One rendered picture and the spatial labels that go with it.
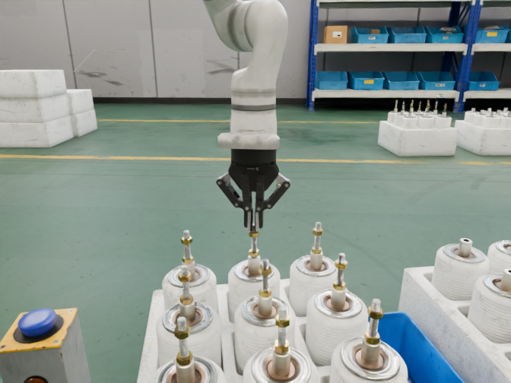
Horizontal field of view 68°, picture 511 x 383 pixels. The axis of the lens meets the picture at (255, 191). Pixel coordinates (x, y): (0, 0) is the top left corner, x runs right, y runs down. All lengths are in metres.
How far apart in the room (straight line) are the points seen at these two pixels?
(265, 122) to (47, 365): 0.42
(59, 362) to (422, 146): 2.54
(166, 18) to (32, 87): 3.04
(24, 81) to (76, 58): 3.17
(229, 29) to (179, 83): 5.20
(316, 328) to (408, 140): 2.21
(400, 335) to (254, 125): 0.56
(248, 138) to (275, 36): 0.15
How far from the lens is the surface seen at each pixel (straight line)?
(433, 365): 0.83
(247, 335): 0.59
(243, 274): 0.70
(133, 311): 1.08
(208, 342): 0.59
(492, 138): 3.01
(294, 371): 0.53
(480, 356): 0.76
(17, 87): 3.22
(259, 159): 0.59
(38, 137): 3.22
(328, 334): 0.62
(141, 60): 5.93
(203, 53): 5.70
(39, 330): 0.53
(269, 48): 0.57
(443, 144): 2.85
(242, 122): 0.58
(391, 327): 0.90
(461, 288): 0.86
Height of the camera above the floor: 0.62
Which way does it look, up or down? 19 degrees down
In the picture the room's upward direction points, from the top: straight up
